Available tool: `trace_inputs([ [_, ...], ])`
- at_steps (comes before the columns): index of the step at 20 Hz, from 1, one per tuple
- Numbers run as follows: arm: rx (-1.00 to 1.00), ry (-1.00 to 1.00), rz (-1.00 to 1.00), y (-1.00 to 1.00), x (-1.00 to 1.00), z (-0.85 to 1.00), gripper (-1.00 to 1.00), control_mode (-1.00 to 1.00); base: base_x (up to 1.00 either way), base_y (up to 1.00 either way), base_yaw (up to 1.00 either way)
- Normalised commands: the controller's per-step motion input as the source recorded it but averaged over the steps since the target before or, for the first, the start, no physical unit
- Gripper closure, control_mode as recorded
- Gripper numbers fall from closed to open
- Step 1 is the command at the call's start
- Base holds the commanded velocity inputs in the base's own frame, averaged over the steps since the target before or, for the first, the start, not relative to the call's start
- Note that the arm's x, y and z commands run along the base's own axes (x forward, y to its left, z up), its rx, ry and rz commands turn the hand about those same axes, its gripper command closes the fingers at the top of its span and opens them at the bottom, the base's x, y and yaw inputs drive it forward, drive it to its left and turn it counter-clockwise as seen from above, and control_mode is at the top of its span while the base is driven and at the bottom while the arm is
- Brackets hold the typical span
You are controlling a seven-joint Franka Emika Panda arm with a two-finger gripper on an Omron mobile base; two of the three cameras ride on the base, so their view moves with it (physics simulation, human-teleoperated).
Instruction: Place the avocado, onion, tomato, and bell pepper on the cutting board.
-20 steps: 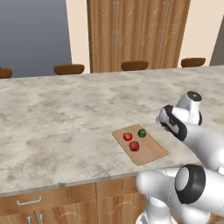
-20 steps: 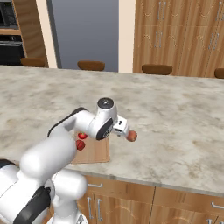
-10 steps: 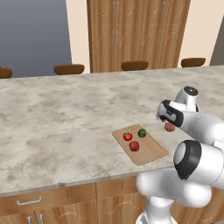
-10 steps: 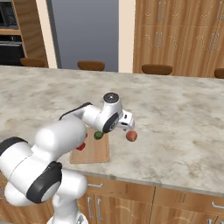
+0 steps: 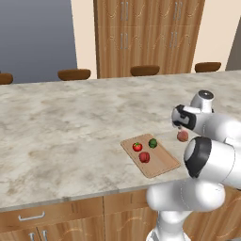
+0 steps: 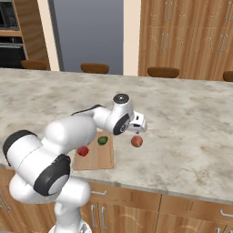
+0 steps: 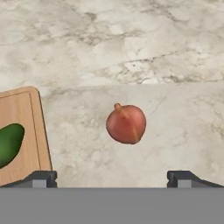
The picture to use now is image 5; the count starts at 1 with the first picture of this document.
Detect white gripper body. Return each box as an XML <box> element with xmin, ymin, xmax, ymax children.
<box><xmin>171</xmin><ymin>104</ymin><xmax>188</xmax><ymax>129</ymax></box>

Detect reddish brown onion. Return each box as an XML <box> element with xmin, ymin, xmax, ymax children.
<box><xmin>176</xmin><ymin>130</ymin><xmax>189</xmax><ymax>143</ymax></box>

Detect wooden cutting board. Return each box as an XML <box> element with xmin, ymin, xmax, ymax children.
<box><xmin>120</xmin><ymin>133</ymin><xmax>182</xmax><ymax>180</ymax></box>

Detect red tomato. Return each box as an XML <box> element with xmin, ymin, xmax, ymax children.
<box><xmin>132</xmin><ymin>141</ymin><xmax>144</xmax><ymax>153</ymax></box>

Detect red bell pepper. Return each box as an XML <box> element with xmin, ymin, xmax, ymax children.
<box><xmin>138</xmin><ymin>152</ymin><xmax>152</xmax><ymax>164</ymax></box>

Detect brown wooden stool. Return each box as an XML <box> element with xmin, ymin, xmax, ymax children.
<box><xmin>194</xmin><ymin>61</ymin><xmax>222</xmax><ymax>73</ymax></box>
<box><xmin>0</xmin><ymin>72</ymin><xmax>14</xmax><ymax>86</ymax></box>
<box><xmin>129</xmin><ymin>64</ymin><xmax>161</xmax><ymax>77</ymax></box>
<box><xmin>56</xmin><ymin>68</ymin><xmax>92</xmax><ymax>82</ymax></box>

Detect tall wooden cupboard run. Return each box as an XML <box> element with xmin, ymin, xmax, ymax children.
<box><xmin>92</xmin><ymin>0</ymin><xmax>207</xmax><ymax>79</ymax></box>

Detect narrow wooden drawer front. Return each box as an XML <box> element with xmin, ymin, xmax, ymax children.
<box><xmin>104</xmin><ymin>188</ymin><xmax>151</xmax><ymax>216</ymax></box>

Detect wooden cupboard door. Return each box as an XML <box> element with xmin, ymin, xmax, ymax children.
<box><xmin>0</xmin><ymin>230</ymin><xmax>40</xmax><ymax>241</ymax></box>
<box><xmin>37</xmin><ymin>215</ymin><xmax>105</xmax><ymax>241</ymax></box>
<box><xmin>183</xmin><ymin>185</ymin><xmax>241</xmax><ymax>241</ymax></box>
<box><xmin>104</xmin><ymin>206</ymin><xmax>159</xmax><ymax>241</ymax></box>

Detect wide wooden drawer front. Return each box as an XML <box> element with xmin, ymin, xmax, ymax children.
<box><xmin>0</xmin><ymin>196</ymin><xmax>104</xmax><ymax>233</ymax></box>

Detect silver drawer handle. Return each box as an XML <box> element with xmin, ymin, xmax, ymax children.
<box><xmin>17</xmin><ymin>211</ymin><xmax>46</xmax><ymax>222</ymax></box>

